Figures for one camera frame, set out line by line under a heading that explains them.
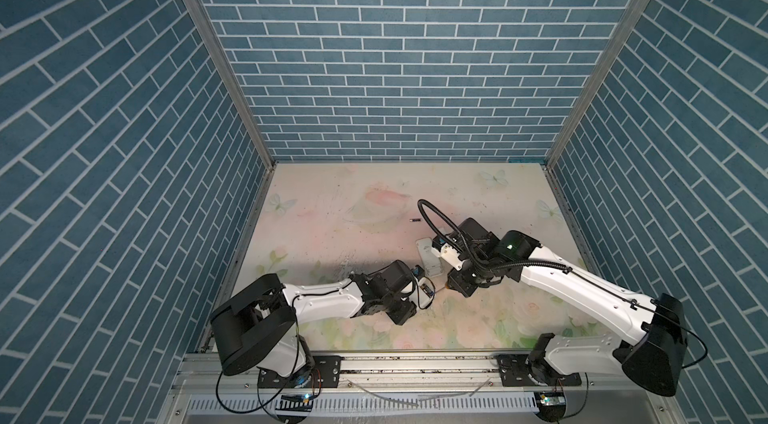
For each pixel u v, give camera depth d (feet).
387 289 2.14
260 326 1.40
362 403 2.32
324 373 2.42
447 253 2.27
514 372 2.41
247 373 1.47
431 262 2.97
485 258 1.82
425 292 2.84
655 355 1.25
